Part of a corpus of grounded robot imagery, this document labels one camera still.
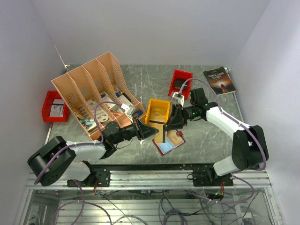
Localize red bin with cards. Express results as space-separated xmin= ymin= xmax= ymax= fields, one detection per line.
xmin=168 ymin=69 xmax=193 ymax=100

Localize pink file organizer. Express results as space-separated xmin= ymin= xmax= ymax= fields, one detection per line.
xmin=52 ymin=52 xmax=146 ymax=140

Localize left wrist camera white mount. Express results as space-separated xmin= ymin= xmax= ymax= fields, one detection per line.
xmin=121 ymin=104 xmax=135 ymax=117

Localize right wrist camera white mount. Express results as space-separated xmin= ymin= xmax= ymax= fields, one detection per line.
xmin=171 ymin=92 xmax=185 ymax=106

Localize black credit card stack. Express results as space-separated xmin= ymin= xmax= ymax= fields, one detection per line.
xmin=173 ymin=78 xmax=189 ymax=90

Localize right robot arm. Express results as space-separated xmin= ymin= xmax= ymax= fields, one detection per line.
xmin=165 ymin=88 xmax=269 ymax=186

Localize aluminium mounting rail frame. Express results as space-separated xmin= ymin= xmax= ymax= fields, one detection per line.
xmin=15 ymin=164 xmax=283 ymax=225

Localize dark paperback book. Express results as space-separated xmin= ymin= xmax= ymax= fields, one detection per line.
xmin=203 ymin=67 xmax=236 ymax=96

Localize gold card in bin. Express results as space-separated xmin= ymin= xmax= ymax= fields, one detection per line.
xmin=149 ymin=107 xmax=167 ymax=123

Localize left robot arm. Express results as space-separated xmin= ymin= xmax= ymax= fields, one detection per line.
xmin=27 ymin=119 xmax=158 ymax=187

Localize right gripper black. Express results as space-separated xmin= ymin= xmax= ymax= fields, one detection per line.
xmin=164 ymin=103 xmax=197 ymax=131

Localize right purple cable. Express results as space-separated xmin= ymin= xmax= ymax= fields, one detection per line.
xmin=179 ymin=78 xmax=268 ymax=204

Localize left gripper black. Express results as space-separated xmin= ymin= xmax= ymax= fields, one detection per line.
xmin=112 ymin=116 xmax=159 ymax=144

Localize red card holder wallet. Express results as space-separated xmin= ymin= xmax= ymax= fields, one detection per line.
xmin=152 ymin=130 xmax=186 ymax=156

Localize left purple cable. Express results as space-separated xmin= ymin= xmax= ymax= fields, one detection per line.
xmin=33 ymin=101 xmax=127 ymax=225

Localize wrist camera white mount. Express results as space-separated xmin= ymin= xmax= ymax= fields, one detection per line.
xmin=171 ymin=92 xmax=185 ymax=106
xmin=121 ymin=104 xmax=135 ymax=117

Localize yellow plastic bin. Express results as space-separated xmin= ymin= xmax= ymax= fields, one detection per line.
xmin=145 ymin=98 xmax=171 ymax=131

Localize white cards in left bin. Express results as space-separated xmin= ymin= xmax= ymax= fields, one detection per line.
xmin=49 ymin=99 xmax=64 ymax=117

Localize purple cable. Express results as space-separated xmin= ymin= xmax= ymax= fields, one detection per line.
xmin=33 ymin=101 xmax=127 ymax=225
xmin=179 ymin=78 xmax=268 ymax=204

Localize blue capped tube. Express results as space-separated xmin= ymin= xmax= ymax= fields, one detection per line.
xmin=132 ymin=110 xmax=143 ymax=119

